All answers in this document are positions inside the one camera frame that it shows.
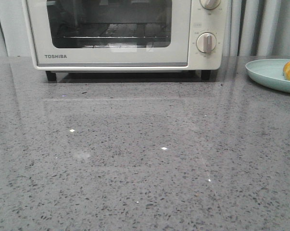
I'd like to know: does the lower beige oven knob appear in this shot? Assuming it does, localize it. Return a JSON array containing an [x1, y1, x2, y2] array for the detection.
[[196, 32, 217, 53]]

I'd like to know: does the beige oven knob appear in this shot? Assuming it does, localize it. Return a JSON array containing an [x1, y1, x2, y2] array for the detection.
[[196, 32, 217, 53], [200, 0, 221, 10]]

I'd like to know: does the light green round plate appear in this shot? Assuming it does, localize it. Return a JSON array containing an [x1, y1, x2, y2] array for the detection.
[[245, 59, 290, 93]]

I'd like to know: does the upper beige oven knob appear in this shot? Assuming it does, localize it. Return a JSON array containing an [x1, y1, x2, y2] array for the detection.
[[200, 0, 221, 10]]

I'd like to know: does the white Toshiba toaster oven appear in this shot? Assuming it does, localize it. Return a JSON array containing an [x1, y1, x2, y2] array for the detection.
[[23, 0, 228, 81]]

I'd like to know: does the metal wire oven rack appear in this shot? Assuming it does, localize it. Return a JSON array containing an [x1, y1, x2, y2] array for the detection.
[[51, 23, 171, 48]]

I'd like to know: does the oven glass door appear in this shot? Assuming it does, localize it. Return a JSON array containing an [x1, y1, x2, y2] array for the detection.
[[24, 0, 192, 67]]

